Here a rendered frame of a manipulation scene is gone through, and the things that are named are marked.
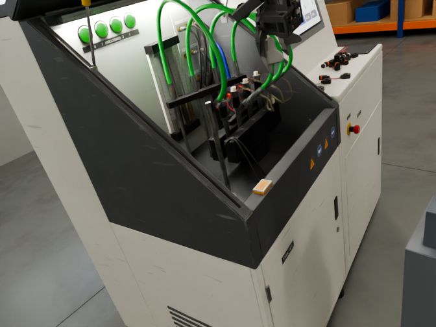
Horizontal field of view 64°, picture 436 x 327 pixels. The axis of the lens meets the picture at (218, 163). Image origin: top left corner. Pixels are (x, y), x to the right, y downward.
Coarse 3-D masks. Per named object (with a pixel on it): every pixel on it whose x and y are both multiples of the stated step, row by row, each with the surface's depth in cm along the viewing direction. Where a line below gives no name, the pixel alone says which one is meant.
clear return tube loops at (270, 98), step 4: (256, 80) 124; (260, 80) 124; (244, 88) 119; (276, 88) 121; (280, 92) 121; (292, 92) 127; (264, 96) 116; (268, 96) 130; (272, 96) 130; (292, 96) 129; (268, 100) 116; (272, 100) 133; (280, 100) 129; (284, 100) 129; (288, 100) 129; (268, 104) 125; (268, 108) 122; (272, 108) 117
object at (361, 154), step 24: (216, 0) 134; (240, 0) 129; (312, 48) 163; (336, 48) 185; (360, 96) 151; (360, 120) 155; (360, 144) 159; (360, 168) 164; (360, 192) 170; (360, 216) 176; (360, 240) 183
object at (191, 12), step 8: (168, 0) 94; (176, 0) 91; (160, 8) 101; (184, 8) 89; (160, 16) 105; (192, 16) 87; (160, 24) 107; (200, 24) 86; (160, 32) 110; (208, 32) 85; (160, 40) 111; (208, 40) 85; (160, 48) 113; (216, 48) 85; (216, 56) 85; (168, 72) 118; (224, 72) 86; (168, 80) 119; (224, 80) 88; (224, 88) 89
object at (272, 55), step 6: (270, 42) 81; (270, 48) 82; (270, 54) 83; (276, 54) 82; (282, 54) 81; (264, 60) 84; (270, 60) 84; (276, 60) 83; (282, 60) 82; (270, 66) 86; (270, 72) 87
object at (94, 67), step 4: (84, 0) 76; (88, 0) 77; (84, 4) 77; (88, 4) 77; (88, 8) 78; (88, 12) 79; (88, 16) 79; (88, 20) 80; (88, 24) 81; (88, 28) 81; (88, 32) 82; (92, 40) 84; (92, 44) 84; (92, 48) 85; (92, 52) 85; (92, 56) 86; (92, 60) 87; (92, 68) 87; (96, 68) 88
